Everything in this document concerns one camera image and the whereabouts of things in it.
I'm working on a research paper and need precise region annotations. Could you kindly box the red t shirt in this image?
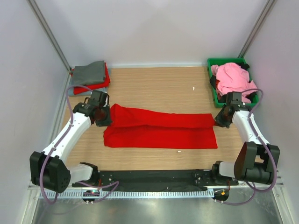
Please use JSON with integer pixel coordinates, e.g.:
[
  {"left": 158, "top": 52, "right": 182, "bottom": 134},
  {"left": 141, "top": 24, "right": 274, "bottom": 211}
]
[
  {"left": 103, "top": 104, "right": 218, "bottom": 149},
  {"left": 69, "top": 63, "right": 111, "bottom": 96}
]

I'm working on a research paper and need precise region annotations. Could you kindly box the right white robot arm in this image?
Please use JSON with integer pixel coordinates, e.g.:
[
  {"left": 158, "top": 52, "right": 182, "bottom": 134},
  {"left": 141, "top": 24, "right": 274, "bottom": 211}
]
[{"left": 210, "top": 91, "right": 280, "bottom": 185}]

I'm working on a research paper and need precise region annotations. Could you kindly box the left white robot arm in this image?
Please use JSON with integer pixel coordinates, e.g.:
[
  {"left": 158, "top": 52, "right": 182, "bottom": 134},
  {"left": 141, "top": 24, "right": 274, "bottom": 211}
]
[{"left": 29, "top": 90, "right": 112, "bottom": 193}]

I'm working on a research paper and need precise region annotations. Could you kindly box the folded red t shirt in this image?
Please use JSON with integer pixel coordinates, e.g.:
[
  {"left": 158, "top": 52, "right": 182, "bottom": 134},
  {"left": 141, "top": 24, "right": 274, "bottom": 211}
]
[{"left": 69, "top": 63, "right": 111, "bottom": 96}]

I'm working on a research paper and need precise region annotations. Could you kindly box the folded blue-grey t shirt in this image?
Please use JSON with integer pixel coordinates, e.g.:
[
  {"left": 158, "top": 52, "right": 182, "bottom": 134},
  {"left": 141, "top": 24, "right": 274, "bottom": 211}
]
[{"left": 64, "top": 85, "right": 108, "bottom": 97}]

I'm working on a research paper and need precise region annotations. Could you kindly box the folded grey t shirt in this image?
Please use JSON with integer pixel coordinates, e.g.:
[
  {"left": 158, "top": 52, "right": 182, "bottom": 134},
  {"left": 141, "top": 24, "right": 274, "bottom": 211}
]
[{"left": 71, "top": 61, "right": 106, "bottom": 85}]

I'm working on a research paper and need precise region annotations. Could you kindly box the pink t shirt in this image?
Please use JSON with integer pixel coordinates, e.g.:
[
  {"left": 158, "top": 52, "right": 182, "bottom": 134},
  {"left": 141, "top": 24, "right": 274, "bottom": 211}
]
[{"left": 210, "top": 63, "right": 257, "bottom": 103}]

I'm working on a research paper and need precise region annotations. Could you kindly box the green plastic bin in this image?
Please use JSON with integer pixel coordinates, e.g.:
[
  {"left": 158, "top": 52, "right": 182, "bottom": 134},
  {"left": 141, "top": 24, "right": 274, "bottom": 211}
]
[{"left": 207, "top": 58, "right": 259, "bottom": 110}]

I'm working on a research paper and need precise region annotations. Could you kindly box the aluminium front rail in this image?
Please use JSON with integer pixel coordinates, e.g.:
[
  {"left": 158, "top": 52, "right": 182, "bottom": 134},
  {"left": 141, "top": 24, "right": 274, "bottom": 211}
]
[{"left": 28, "top": 170, "right": 283, "bottom": 189}]

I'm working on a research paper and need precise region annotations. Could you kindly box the white slotted cable duct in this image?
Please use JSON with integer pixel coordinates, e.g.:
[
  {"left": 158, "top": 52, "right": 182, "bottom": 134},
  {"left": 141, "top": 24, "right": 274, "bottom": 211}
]
[{"left": 38, "top": 190, "right": 215, "bottom": 199}]

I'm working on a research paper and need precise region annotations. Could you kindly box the left aluminium frame post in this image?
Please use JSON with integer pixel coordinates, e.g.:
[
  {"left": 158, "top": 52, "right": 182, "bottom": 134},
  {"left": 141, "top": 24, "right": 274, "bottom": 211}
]
[{"left": 27, "top": 0, "right": 71, "bottom": 73}]

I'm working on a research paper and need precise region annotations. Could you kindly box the aluminium frame post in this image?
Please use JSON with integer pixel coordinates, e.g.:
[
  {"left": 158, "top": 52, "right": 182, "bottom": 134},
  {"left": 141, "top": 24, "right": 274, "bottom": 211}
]
[
  {"left": 238, "top": 0, "right": 277, "bottom": 58},
  {"left": 27, "top": 0, "right": 71, "bottom": 73}
]

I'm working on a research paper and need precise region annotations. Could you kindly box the right aluminium frame post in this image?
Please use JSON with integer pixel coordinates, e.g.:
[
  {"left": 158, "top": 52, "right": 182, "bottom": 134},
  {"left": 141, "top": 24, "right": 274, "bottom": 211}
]
[{"left": 238, "top": 0, "right": 277, "bottom": 58}]

